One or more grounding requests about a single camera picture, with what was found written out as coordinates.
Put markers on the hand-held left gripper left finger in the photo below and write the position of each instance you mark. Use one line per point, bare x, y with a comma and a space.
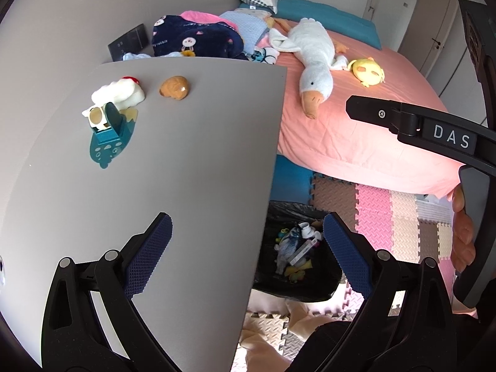
149, 255

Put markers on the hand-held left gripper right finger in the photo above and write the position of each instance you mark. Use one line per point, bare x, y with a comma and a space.
348, 255

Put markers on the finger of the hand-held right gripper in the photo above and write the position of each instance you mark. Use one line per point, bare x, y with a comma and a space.
368, 108

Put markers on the white cardboard box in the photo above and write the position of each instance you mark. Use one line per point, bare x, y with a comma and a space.
304, 251

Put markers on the dark blue striped fish plush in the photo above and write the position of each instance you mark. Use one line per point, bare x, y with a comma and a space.
288, 248

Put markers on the black trash bag bin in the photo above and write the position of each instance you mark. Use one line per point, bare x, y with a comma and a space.
271, 279

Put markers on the person's right hand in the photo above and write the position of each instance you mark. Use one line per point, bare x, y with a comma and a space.
461, 232

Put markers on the yellow chick plush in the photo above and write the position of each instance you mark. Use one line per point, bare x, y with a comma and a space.
366, 71

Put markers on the pink bedsheet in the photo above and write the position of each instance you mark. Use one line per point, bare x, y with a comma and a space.
368, 151

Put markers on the foam puzzle floor mat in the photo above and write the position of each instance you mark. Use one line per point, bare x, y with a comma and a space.
403, 217

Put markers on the white goose plush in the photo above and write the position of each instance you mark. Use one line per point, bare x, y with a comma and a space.
314, 46

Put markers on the person's dark pants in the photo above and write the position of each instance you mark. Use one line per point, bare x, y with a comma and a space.
321, 345

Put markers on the blue bed base side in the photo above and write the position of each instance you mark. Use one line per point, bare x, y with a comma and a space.
288, 178

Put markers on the teal blanket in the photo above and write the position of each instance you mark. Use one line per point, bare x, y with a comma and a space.
329, 15

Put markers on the white cartoon print cloth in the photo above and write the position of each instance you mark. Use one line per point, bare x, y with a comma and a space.
263, 55

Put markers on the teal dinosaur tape dispenser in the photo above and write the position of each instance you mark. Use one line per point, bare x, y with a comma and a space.
112, 139

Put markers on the white wardrobe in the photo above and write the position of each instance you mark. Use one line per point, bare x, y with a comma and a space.
438, 7

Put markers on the light blue folded blanket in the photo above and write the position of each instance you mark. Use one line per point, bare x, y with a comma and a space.
248, 27

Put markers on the white chicken plush red comb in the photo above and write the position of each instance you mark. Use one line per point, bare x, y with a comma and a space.
116, 93

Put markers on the brown round toy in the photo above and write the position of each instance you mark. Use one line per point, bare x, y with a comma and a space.
174, 88

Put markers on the navy rabbit print blanket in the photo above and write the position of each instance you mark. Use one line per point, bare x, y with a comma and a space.
201, 35

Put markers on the pink blanket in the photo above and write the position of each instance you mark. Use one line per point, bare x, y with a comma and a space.
199, 16

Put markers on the light blue cloth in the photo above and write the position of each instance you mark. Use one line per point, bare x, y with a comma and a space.
133, 56

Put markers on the black wall switch panel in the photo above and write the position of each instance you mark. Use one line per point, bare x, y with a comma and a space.
128, 42

